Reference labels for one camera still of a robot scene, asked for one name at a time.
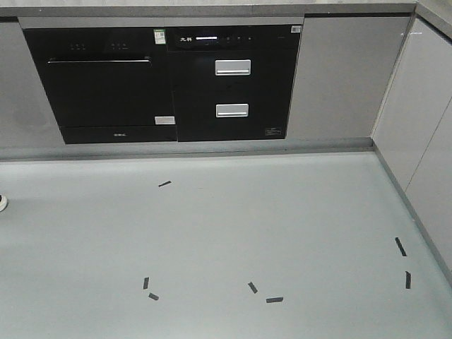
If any black drawer disinfection cabinet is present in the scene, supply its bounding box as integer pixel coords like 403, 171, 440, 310
166, 24, 302, 142

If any black built-in oven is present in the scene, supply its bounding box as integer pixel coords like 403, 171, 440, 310
24, 27, 177, 144

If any lower silver drawer handle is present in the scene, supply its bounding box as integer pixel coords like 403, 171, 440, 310
215, 104, 249, 118

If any white round object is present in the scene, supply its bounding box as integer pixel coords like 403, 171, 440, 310
0, 195, 8, 211

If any grey cabinet door panel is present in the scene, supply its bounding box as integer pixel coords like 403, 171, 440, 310
287, 16, 410, 140

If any upper silver drawer handle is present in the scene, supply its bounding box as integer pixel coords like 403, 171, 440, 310
215, 59, 251, 76

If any silver drawer handle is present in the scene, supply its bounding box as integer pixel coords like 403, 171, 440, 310
215, 59, 251, 76
215, 104, 249, 118

